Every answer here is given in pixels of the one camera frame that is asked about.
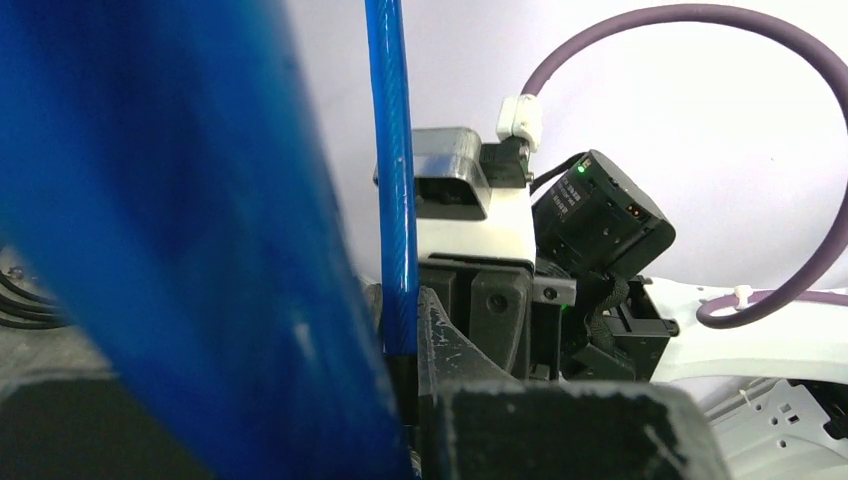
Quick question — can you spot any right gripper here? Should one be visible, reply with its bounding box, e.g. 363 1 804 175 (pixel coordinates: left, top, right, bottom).
419 256 577 381

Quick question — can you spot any blue cable lock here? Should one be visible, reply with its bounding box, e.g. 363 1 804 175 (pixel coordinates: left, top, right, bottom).
1 1 413 479

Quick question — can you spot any aluminium rail frame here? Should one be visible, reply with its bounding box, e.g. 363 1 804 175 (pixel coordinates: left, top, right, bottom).
707 379 847 480

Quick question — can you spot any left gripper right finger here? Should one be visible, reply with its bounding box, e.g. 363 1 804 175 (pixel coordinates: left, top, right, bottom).
418 288 730 479

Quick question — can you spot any coiled black USB cable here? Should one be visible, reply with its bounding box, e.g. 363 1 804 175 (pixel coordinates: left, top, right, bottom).
0 264 68 331

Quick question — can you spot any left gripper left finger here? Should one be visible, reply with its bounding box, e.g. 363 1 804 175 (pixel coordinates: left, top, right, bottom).
1 376 212 480

